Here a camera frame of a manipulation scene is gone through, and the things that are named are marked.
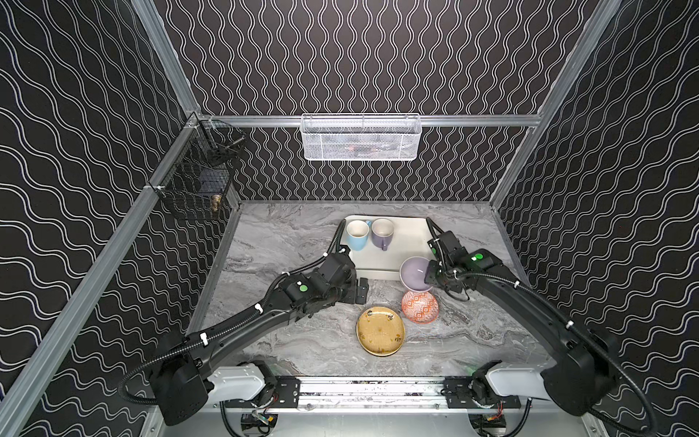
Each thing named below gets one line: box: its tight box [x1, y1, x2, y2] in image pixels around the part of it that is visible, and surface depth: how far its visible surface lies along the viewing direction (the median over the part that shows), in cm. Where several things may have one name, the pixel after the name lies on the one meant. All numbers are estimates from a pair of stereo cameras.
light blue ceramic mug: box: [345, 219, 372, 252], surface depth 103 cm
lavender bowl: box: [398, 255, 434, 294], surface depth 86 cm
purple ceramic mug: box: [371, 217, 395, 252], surface depth 105 cm
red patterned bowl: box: [401, 291, 440, 325], surface depth 90 cm
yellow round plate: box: [355, 305, 406, 358], surface depth 85 cm
